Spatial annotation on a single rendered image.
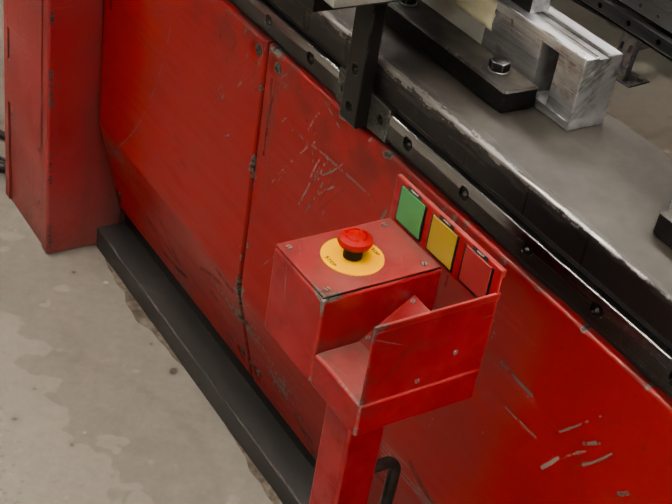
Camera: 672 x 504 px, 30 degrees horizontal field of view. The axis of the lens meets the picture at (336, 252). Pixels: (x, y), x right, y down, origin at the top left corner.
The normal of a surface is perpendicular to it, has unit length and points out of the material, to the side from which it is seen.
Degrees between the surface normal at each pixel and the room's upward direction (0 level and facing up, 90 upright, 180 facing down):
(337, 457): 90
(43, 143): 90
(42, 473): 0
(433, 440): 90
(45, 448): 0
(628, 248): 0
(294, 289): 90
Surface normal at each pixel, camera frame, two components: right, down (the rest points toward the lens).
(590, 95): 0.52, 0.55
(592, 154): 0.14, -0.81
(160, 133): -0.84, 0.21
